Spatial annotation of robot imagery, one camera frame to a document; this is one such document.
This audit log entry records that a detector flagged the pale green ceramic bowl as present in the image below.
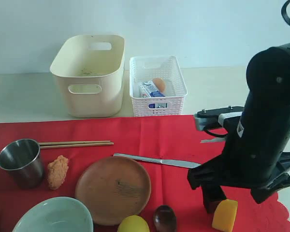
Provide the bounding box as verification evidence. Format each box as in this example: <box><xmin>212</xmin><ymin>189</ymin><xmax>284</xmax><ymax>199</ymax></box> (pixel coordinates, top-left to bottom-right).
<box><xmin>13</xmin><ymin>197</ymin><xmax>94</xmax><ymax>232</ymax></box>

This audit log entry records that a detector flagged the brown wooden plate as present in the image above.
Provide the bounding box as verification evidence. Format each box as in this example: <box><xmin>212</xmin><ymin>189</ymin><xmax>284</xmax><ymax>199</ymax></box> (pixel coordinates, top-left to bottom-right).
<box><xmin>75</xmin><ymin>157</ymin><xmax>151</xmax><ymax>226</ymax></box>

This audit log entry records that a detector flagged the silver table knife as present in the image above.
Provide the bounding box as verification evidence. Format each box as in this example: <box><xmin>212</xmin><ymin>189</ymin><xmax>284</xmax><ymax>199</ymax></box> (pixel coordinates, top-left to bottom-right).
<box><xmin>113</xmin><ymin>153</ymin><xmax>200</xmax><ymax>169</ymax></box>

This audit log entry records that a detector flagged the cream plastic tub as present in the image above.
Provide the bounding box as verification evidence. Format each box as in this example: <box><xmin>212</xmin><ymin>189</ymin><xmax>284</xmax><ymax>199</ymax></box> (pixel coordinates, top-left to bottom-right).
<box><xmin>50</xmin><ymin>34</ymin><xmax>125</xmax><ymax>117</ymax></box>

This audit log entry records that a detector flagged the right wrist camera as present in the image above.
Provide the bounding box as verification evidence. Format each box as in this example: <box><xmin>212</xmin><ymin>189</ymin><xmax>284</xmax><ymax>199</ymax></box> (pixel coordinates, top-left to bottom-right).
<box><xmin>193</xmin><ymin>106</ymin><xmax>244</xmax><ymax>131</ymax></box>

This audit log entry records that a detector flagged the brown egg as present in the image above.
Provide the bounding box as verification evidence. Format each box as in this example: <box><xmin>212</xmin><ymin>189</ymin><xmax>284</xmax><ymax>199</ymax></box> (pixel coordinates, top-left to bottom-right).
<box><xmin>152</xmin><ymin>78</ymin><xmax>166</xmax><ymax>93</ymax></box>

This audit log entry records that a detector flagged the yellow orange cheese block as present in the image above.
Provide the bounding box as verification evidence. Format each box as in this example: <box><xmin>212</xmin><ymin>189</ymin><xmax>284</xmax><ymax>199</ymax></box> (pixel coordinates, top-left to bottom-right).
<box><xmin>212</xmin><ymin>199</ymin><xmax>238</xmax><ymax>232</ymax></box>

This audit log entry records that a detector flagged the stainless steel cup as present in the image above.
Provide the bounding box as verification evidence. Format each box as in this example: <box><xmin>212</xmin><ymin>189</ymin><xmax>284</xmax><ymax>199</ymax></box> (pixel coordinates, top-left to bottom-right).
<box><xmin>0</xmin><ymin>139</ymin><xmax>44</xmax><ymax>189</ymax></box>

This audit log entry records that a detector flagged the blue white milk carton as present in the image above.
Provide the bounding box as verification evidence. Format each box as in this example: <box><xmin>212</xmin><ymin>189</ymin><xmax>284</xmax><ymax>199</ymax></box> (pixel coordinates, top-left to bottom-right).
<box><xmin>138</xmin><ymin>81</ymin><xmax>165</xmax><ymax>98</ymax></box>

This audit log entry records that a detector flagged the yellow lemon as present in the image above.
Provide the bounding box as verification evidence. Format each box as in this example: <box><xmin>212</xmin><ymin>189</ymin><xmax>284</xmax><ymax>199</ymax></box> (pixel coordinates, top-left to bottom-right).
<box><xmin>117</xmin><ymin>215</ymin><xmax>150</xmax><ymax>232</ymax></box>

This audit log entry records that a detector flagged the wooden chopstick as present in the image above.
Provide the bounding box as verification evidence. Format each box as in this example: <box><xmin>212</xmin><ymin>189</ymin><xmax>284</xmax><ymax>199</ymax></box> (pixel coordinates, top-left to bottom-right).
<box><xmin>38</xmin><ymin>140</ymin><xmax>111</xmax><ymax>146</ymax></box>
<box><xmin>39</xmin><ymin>142</ymin><xmax>114</xmax><ymax>149</ymax></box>

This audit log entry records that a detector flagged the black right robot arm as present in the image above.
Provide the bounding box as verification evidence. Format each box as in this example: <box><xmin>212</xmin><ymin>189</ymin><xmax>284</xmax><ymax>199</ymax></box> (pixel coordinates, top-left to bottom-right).
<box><xmin>188</xmin><ymin>43</ymin><xmax>290</xmax><ymax>213</ymax></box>

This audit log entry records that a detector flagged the lower wooden chopstick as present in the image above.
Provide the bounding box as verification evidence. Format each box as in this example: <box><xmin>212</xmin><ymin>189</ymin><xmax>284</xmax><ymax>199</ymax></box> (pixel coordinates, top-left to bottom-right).
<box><xmin>39</xmin><ymin>142</ymin><xmax>114</xmax><ymax>149</ymax></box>

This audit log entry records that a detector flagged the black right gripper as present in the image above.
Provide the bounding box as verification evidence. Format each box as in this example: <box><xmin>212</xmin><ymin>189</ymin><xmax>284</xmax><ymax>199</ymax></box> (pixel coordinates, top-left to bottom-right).
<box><xmin>188</xmin><ymin>116</ymin><xmax>290</xmax><ymax>214</ymax></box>

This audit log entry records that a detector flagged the white woven plastic basket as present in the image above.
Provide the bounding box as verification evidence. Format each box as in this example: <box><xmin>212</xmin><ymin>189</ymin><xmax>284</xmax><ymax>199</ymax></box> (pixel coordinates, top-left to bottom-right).
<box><xmin>129</xmin><ymin>56</ymin><xmax>188</xmax><ymax>116</ymax></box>

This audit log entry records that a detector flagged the upper wooden chopstick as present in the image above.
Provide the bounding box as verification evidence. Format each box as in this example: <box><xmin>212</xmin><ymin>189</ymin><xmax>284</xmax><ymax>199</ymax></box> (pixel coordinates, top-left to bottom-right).
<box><xmin>38</xmin><ymin>140</ymin><xmax>111</xmax><ymax>146</ymax></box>

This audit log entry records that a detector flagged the orange fried food piece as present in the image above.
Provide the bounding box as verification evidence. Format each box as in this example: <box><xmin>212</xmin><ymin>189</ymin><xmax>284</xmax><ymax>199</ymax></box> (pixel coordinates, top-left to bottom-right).
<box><xmin>47</xmin><ymin>155</ymin><xmax>69</xmax><ymax>190</ymax></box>

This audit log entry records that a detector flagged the dark wooden spoon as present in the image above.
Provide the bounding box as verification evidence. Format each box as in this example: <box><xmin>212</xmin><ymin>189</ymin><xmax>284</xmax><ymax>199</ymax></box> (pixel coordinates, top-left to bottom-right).
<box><xmin>153</xmin><ymin>205</ymin><xmax>177</xmax><ymax>232</ymax></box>

